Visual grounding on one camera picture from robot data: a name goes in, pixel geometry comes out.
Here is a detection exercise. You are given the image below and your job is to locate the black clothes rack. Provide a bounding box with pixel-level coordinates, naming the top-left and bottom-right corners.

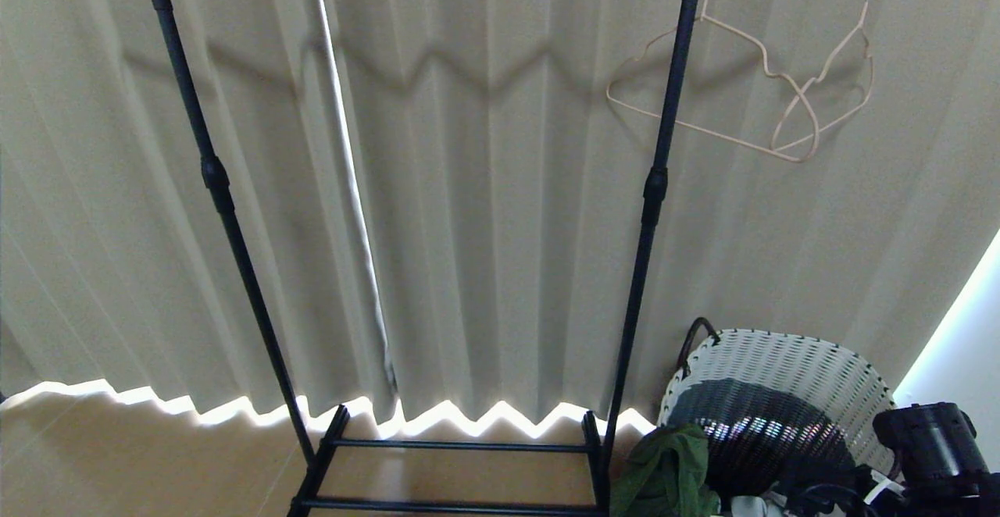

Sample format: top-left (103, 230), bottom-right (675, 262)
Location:
top-left (0, 0), bottom-right (942, 517)

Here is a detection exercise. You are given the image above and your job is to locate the green garment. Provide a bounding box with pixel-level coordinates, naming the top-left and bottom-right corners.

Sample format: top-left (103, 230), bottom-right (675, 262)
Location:
top-left (609, 423), bottom-right (721, 517)

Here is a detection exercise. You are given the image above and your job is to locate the pink clothes hanger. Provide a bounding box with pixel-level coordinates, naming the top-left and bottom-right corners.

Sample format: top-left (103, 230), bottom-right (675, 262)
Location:
top-left (770, 0), bottom-right (877, 155)
top-left (606, 0), bottom-right (821, 164)

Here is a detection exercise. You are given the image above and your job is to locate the beige curtain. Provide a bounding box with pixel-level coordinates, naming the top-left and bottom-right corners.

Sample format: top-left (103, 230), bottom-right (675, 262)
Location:
top-left (0, 0), bottom-right (1000, 440)

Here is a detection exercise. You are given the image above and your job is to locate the white laundry basket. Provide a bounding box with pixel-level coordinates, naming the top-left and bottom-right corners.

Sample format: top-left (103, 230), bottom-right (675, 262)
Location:
top-left (659, 317), bottom-right (899, 517)

